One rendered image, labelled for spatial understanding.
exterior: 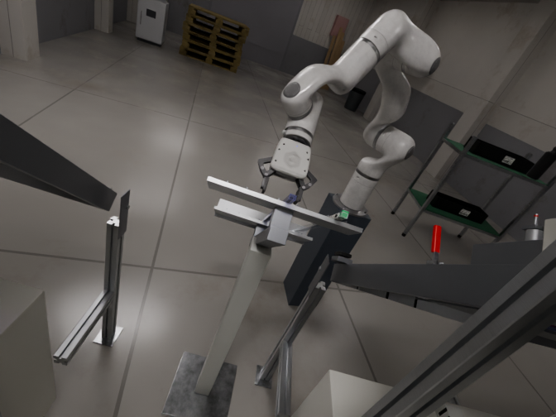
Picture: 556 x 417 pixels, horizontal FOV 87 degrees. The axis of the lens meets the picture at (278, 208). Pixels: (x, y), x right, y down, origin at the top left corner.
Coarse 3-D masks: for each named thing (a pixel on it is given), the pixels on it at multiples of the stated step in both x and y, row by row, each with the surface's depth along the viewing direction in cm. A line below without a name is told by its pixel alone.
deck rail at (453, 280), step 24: (336, 264) 100; (360, 264) 83; (384, 264) 71; (408, 264) 62; (432, 264) 55; (456, 264) 49; (384, 288) 67; (408, 288) 59; (432, 288) 52; (456, 288) 47; (480, 288) 43
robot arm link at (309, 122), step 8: (312, 96) 82; (320, 96) 84; (312, 104) 79; (320, 104) 84; (312, 112) 80; (320, 112) 85; (288, 120) 82; (296, 120) 80; (304, 120) 80; (312, 120) 81; (304, 128) 80; (312, 128) 81
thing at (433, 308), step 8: (360, 288) 101; (384, 296) 102; (392, 296) 103; (400, 296) 104; (408, 296) 104; (408, 304) 103; (416, 304) 104; (424, 304) 105; (432, 304) 105; (432, 312) 105; (440, 312) 105; (448, 312) 106; (456, 312) 106; (464, 312) 107; (456, 320) 106; (464, 320) 106
